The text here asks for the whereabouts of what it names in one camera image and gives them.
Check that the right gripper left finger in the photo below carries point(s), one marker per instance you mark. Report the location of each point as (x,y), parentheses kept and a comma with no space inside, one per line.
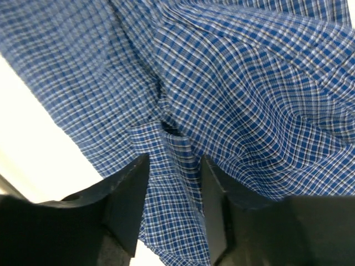
(95,226)

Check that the blue checked long sleeve shirt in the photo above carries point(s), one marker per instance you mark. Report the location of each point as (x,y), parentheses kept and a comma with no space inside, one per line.
(264,88)

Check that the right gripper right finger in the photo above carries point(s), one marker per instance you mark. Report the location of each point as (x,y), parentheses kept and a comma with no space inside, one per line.
(245,228)

